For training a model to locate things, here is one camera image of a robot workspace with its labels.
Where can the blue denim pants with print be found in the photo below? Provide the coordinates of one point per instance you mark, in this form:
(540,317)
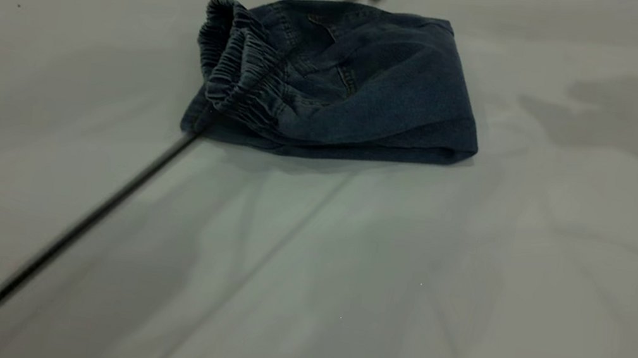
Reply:
(385,87)

